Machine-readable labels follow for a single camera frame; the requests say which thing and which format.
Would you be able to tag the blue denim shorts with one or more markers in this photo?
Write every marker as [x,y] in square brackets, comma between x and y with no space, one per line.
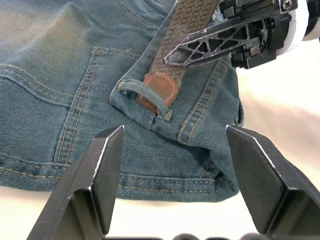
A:
[50,100]

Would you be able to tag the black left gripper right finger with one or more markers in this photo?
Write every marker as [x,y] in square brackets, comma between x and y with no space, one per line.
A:
[272,185]

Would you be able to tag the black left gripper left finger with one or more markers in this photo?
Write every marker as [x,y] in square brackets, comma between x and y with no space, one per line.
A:
[85,190]

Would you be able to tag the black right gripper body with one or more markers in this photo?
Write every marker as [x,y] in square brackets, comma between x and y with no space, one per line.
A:
[267,35]

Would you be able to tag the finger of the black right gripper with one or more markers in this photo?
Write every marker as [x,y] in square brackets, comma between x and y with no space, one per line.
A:
[215,43]

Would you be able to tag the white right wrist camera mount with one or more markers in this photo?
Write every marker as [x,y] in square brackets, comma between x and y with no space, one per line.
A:
[311,25]

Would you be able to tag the brown braided belt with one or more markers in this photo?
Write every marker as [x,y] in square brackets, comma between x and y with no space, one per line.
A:
[175,42]

